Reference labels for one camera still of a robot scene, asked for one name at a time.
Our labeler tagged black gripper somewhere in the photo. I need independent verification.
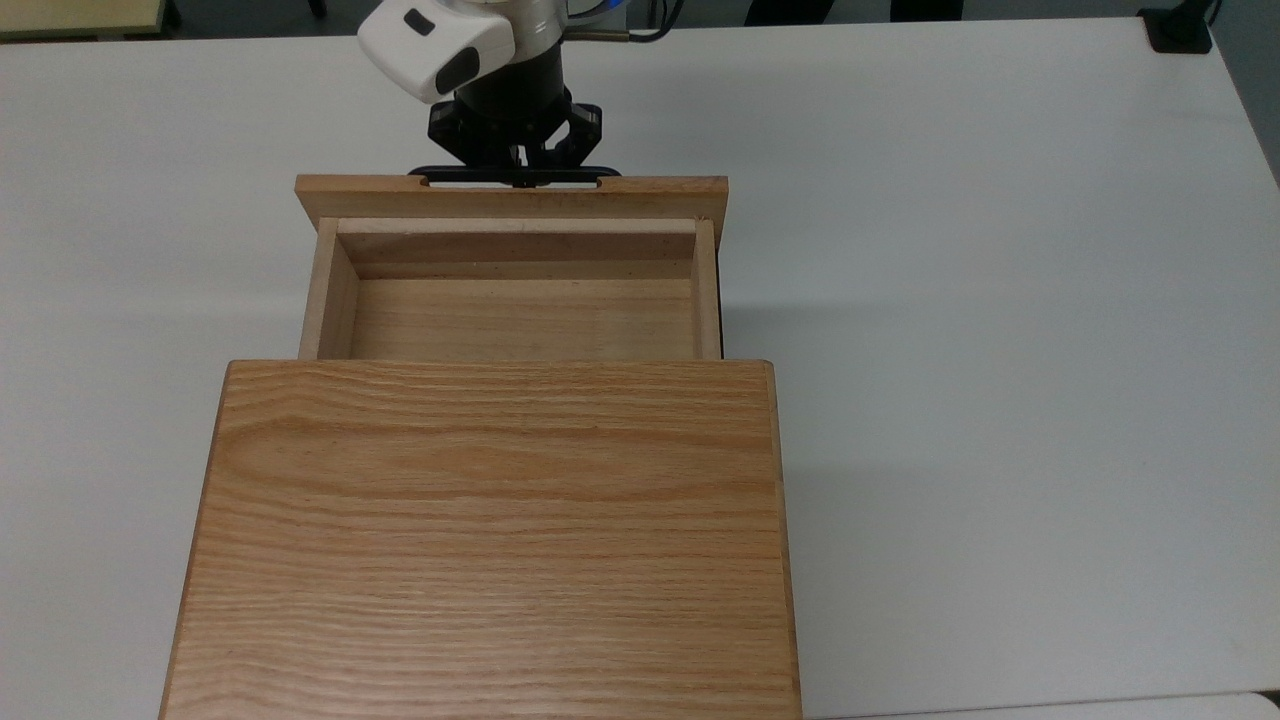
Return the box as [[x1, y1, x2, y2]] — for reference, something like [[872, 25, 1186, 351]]
[[428, 42, 606, 171]]

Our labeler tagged black drawer handle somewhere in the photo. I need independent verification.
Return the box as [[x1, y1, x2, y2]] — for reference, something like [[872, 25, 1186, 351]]
[[407, 164, 622, 189]]

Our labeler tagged light wooden drawer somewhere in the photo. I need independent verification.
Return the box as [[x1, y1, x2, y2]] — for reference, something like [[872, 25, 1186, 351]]
[[294, 174, 731, 362]]

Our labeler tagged oak wooden cabinet box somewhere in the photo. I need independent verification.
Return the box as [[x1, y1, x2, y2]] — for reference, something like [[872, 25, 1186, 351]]
[[159, 358, 804, 720]]

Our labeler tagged yellowish wooden table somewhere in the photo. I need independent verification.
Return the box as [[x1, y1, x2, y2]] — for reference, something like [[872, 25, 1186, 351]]
[[0, 0, 169, 42]]

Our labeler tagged black table clamp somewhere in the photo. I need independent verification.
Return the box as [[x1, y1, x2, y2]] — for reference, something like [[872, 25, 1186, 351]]
[[1137, 0, 1223, 54]]

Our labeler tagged white side table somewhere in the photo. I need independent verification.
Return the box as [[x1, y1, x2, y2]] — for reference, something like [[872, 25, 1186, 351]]
[[806, 691, 1280, 720]]

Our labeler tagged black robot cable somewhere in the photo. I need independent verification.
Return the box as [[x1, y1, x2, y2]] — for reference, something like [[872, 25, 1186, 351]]
[[566, 0, 687, 44]]

